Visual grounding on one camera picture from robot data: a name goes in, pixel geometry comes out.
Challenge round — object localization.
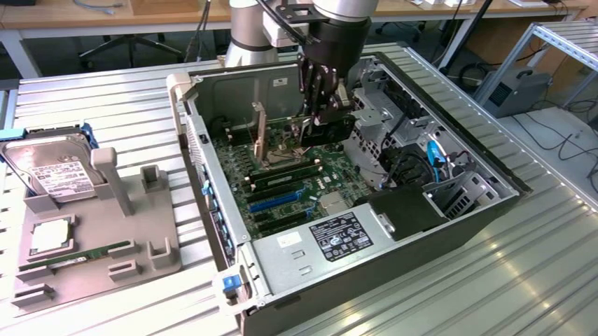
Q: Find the silver CPU chip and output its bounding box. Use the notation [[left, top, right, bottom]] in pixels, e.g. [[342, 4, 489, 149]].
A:
[[28, 220, 71, 253]]

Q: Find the black wire bundle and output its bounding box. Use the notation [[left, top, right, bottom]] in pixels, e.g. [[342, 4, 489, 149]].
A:
[[377, 145, 438, 186]]

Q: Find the green RAM stick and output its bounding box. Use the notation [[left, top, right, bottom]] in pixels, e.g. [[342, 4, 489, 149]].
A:
[[250, 166, 326, 193], [17, 240, 131, 272]]

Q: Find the blue case latch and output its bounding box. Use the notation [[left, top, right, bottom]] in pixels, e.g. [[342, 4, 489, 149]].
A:
[[220, 275, 243, 293]]

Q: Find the aluminium frame table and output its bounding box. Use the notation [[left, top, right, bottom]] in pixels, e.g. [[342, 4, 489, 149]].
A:
[[474, 19, 598, 116]]

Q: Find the black camera cable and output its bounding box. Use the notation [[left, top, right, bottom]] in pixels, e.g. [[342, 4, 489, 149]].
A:
[[254, 0, 312, 45]]

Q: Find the wooden desk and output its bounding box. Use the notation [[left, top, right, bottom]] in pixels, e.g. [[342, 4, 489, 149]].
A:
[[0, 0, 590, 81]]

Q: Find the blue expansion slot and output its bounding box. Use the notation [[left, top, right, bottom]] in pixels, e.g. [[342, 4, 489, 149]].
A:
[[248, 193, 306, 214]]

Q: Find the graphics card with metal bracket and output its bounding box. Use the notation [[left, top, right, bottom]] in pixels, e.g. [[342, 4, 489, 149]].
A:
[[251, 101, 357, 167]]

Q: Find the silver metal disk bay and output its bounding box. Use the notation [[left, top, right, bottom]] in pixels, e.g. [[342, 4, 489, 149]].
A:
[[347, 57, 447, 192]]

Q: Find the grey unit with handle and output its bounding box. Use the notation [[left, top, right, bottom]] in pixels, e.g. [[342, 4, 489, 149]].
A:
[[481, 67, 557, 119]]

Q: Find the open black PC case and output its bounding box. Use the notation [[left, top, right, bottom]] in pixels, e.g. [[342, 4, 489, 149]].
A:
[[167, 51, 534, 336]]

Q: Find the black plastic shroud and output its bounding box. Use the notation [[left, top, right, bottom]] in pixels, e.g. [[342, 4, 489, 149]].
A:
[[354, 184, 454, 243]]

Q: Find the hard disk with blue rails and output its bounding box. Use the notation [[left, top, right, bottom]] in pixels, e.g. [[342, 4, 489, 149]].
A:
[[0, 120, 107, 205]]

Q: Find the silver chipset heatsink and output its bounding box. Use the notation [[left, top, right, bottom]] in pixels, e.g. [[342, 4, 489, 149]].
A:
[[319, 193, 351, 216]]

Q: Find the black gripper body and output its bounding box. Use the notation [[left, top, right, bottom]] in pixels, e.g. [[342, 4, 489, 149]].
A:
[[298, 17, 374, 77]]

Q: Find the black office chair base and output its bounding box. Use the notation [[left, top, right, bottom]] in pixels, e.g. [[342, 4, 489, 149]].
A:
[[76, 33, 183, 69], [371, 20, 429, 43]]

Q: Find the black floor cable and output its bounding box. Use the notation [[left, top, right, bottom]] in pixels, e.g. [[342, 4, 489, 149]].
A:
[[511, 99, 598, 164]]

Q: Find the green motherboard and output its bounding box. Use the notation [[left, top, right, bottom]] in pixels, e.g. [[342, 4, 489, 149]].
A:
[[208, 117, 378, 243]]

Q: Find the silver power supply with label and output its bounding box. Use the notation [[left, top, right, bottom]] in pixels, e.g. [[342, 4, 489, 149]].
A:
[[240, 202, 399, 298]]

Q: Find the light blue cable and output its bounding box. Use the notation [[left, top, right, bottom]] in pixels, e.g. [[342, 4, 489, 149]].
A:
[[74, 0, 126, 15]]

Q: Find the CPU socket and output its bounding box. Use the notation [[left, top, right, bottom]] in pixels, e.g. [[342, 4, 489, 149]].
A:
[[260, 148, 303, 171]]

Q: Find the long black expansion slot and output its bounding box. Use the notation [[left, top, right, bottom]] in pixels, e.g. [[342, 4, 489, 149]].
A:
[[244, 187, 300, 204], [256, 215, 312, 235], [254, 209, 304, 225]]

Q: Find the grey parts rack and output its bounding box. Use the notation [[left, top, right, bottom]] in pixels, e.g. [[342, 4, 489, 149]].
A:
[[8, 146, 184, 319]]

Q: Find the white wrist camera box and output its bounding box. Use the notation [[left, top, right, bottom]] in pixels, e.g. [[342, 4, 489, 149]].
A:
[[260, 3, 328, 48]]

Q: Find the black stand pole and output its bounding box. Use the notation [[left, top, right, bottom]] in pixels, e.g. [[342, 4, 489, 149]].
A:
[[438, 0, 495, 76]]

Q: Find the blue wire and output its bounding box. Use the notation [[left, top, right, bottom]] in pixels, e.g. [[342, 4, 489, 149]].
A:
[[425, 139, 446, 183]]

